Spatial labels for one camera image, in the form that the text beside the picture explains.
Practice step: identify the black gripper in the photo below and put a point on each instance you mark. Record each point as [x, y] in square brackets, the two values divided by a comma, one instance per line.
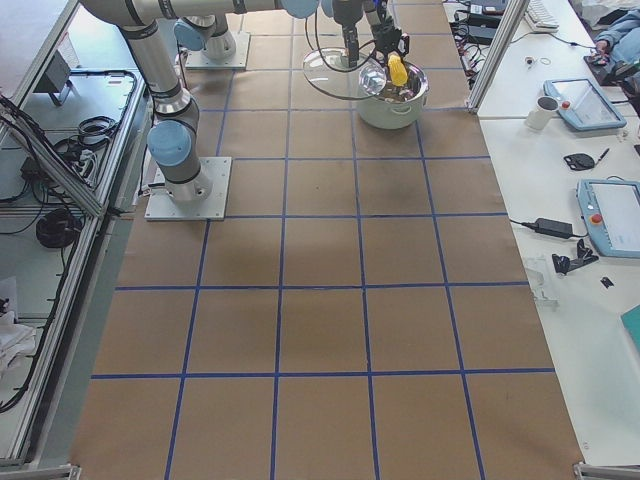
[384, 38]
[344, 15]

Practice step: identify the yellow corn cob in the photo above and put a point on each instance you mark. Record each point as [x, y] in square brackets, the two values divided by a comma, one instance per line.
[397, 70]

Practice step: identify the glass pot lid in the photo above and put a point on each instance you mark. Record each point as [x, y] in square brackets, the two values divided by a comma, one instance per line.
[328, 71]

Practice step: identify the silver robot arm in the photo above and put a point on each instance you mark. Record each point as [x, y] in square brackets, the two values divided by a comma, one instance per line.
[211, 32]
[172, 142]

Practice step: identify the pale green pot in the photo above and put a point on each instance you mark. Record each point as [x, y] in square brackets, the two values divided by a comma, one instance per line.
[396, 107]

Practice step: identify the white mug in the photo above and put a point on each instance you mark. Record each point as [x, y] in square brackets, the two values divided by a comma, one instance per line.
[545, 108]

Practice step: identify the upper blue teach pendant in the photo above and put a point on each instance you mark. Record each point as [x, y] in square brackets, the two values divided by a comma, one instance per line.
[583, 105]

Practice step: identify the blue teach pendant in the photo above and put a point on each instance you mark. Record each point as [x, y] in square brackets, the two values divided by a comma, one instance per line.
[610, 209]
[583, 105]

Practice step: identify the black pen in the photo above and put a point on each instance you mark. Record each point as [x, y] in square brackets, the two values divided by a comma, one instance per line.
[602, 156]

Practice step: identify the black power adapter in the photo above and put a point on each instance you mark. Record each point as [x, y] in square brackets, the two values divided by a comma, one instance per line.
[554, 228]

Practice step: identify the lower blue teach pendant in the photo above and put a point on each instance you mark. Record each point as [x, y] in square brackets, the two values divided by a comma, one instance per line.
[610, 209]

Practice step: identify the aluminium frame post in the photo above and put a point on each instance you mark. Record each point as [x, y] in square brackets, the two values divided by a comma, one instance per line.
[512, 17]

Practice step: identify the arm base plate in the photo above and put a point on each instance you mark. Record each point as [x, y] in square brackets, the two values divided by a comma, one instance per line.
[228, 51]
[203, 198]

